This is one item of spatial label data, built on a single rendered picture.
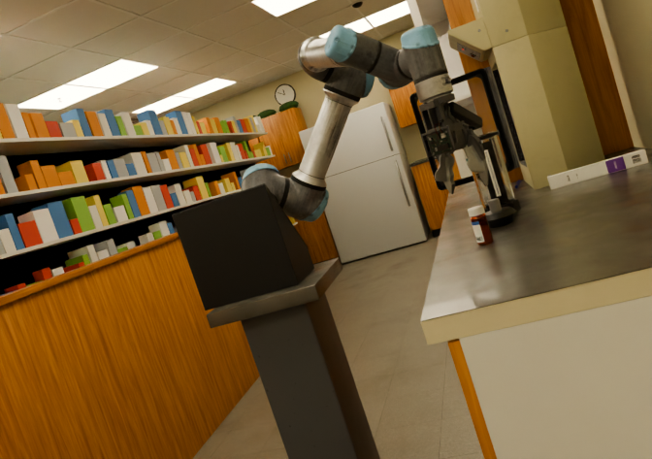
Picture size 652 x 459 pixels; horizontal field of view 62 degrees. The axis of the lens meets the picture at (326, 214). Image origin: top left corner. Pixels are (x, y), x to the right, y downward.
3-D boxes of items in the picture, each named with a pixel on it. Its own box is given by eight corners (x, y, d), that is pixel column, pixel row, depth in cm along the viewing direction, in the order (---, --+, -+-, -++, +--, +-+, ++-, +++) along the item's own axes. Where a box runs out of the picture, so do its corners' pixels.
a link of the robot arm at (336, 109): (269, 206, 178) (329, 41, 165) (311, 217, 183) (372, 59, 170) (275, 217, 167) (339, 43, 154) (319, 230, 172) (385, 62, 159)
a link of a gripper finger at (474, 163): (475, 191, 114) (450, 155, 116) (488, 184, 118) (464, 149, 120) (486, 183, 112) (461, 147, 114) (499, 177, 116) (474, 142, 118)
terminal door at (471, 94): (515, 169, 205) (484, 66, 202) (438, 191, 218) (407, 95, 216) (516, 169, 206) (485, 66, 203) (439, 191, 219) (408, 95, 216)
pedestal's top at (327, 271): (210, 328, 148) (205, 314, 147) (251, 294, 179) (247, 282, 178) (319, 299, 140) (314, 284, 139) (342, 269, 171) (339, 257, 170)
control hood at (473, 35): (487, 59, 203) (479, 33, 202) (492, 48, 172) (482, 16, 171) (457, 71, 206) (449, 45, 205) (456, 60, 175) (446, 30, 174)
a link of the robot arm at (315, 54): (294, 30, 162) (343, 12, 116) (327, 44, 165) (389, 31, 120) (281, 68, 163) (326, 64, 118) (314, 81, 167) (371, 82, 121)
